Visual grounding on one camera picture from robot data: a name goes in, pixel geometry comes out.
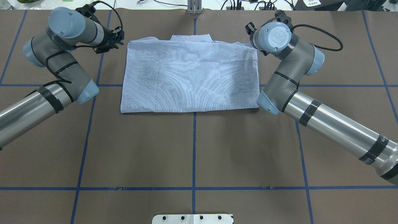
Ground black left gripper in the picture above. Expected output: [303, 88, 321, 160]
[95, 27, 125, 54]

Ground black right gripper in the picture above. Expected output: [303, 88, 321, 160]
[245, 22, 260, 50]

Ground blue striped button shirt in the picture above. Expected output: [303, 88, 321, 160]
[120, 34, 260, 113]

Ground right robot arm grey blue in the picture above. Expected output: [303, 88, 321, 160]
[245, 18, 397, 185]

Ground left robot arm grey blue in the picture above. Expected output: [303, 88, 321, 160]
[0, 1, 125, 148]

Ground green cloth bag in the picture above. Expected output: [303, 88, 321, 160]
[17, 0, 38, 4]

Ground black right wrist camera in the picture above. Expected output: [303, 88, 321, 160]
[275, 10, 293, 29]

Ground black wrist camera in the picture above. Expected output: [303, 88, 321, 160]
[275, 10, 293, 29]
[75, 3, 100, 23]

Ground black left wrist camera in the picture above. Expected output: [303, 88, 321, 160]
[75, 3, 100, 23]

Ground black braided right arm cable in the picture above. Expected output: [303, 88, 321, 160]
[291, 24, 344, 52]

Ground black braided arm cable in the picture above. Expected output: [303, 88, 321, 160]
[45, 0, 125, 84]
[291, 24, 344, 52]

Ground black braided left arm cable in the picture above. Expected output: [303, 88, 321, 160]
[45, 0, 125, 84]

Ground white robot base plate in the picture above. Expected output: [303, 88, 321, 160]
[152, 214, 234, 224]

